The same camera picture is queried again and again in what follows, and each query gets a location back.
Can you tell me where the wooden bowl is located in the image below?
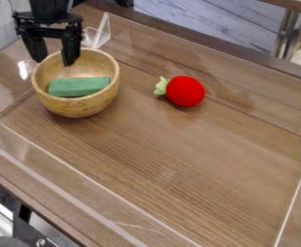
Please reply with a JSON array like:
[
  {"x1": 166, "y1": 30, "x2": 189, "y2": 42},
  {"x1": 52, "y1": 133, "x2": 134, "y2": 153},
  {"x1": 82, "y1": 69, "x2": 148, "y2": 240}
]
[{"x1": 30, "y1": 48, "x2": 120, "y2": 118}]

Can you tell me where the red plush fruit green leaf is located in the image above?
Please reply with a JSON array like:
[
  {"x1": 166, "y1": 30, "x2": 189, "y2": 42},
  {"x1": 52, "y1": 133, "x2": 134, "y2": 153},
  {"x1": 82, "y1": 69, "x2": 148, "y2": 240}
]
[{"x1": 153, "y1": 75, "x2": 206, "y2": 107}]

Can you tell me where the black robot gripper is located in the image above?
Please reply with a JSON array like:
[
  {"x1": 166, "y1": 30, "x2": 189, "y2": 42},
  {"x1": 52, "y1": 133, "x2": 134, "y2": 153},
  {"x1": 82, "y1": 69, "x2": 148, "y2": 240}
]
[{"x1": 13, "y1": 0, "x2": 84, "y2": 67}]

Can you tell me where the metal table leg background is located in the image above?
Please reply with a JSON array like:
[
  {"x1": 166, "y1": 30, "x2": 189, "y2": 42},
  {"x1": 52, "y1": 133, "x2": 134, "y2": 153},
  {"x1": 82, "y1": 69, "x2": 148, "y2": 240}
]
[{"x1": 274, "y1": 10, "x2": 301, "y2": 61}]

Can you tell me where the black table frame bracket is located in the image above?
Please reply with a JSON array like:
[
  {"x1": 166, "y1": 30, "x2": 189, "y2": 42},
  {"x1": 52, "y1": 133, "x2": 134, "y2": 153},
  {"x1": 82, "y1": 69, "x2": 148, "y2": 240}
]
[{"x1": 13, "y1": 205, "x2": 58, "y2": 247}]

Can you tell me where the green rectangular block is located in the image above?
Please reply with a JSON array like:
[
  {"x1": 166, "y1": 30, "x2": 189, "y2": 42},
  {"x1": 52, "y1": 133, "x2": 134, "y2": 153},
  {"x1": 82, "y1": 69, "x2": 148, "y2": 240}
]
[{"x1": 48, "y1": 77, "x2": 110, "y2": 97}]

